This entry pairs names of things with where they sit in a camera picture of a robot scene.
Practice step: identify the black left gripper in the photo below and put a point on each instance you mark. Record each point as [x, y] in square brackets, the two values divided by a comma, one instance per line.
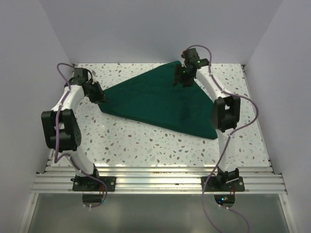
[100, 96]

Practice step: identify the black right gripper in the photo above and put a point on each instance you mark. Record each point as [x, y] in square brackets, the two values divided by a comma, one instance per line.
[178, 70]

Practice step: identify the dark green surgical cloth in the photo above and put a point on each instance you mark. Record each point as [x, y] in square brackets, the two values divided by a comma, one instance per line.
[152, 98]

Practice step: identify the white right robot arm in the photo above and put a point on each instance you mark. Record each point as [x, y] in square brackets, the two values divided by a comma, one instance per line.
[225, 115]

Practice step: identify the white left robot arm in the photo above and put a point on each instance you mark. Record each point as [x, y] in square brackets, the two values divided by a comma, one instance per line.
[60, 126]

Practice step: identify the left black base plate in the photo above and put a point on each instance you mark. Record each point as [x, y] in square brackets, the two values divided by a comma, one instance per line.
[87, 184]

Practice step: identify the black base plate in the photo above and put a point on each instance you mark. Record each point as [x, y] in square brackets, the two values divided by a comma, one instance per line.
[215, 186]
[87, 184]

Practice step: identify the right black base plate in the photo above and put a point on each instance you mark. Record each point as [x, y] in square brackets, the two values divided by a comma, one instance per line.
[215, 186]

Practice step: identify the aluminium rail frame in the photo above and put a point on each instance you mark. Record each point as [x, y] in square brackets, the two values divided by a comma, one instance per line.
[148, 160]

